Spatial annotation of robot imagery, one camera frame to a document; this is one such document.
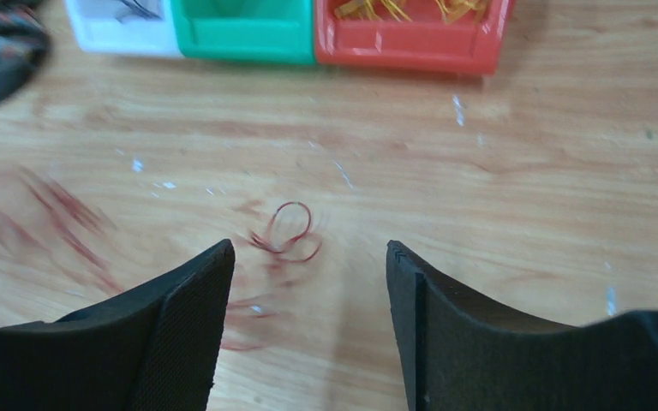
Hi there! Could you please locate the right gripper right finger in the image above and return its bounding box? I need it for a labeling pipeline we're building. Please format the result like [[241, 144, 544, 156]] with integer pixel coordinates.
[[386, 241, 658, 410]]

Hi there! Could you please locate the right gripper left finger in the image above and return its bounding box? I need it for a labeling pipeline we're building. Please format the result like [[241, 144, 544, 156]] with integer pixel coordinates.
[[0, 239, 235, 410]]

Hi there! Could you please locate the red cable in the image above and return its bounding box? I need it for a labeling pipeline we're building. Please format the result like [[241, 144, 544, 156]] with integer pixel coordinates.
[[0, 167, 325, 353]]

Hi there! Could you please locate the red plastic bin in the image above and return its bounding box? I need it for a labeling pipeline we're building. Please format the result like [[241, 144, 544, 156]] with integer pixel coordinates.
[[314, 1, 515, 75]]

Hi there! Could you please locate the white plastic bin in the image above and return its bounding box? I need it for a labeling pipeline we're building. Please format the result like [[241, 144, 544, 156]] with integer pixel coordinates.
[[64, 0, 183, 58]]

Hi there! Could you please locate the plaid flannel shirt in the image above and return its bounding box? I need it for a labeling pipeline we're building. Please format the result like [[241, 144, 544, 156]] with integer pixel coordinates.
[[0, 1, 52, 103]]

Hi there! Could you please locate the green plastic bin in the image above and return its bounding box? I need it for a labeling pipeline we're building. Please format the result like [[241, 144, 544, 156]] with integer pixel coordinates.
[[171, 0, 315, 65]]

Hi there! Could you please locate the purple cable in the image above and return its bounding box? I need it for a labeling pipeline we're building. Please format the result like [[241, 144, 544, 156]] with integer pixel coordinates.
[[114, 0, 164, 21]]

